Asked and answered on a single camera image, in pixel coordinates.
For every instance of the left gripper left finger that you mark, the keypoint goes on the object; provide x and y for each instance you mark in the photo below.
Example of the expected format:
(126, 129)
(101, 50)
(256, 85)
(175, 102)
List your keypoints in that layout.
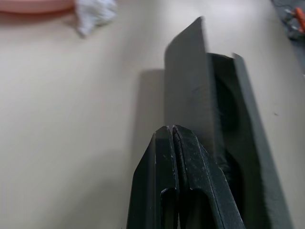
(147, 186)

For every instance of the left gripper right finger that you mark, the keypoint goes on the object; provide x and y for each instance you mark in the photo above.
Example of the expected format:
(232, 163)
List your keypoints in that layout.
(202, 190)

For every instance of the grey glasses case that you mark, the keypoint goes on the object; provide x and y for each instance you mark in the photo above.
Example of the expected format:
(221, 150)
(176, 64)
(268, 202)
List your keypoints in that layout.
(188, 76)

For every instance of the white crumpled tissue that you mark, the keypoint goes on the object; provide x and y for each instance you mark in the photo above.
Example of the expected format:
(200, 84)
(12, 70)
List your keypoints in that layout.
(93, 14)

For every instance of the orange connector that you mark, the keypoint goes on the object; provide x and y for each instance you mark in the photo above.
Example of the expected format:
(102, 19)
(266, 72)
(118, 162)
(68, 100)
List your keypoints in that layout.
(299, 13)

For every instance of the pink plate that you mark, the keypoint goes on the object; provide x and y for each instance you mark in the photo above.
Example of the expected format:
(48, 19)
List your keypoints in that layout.
(31, 5)

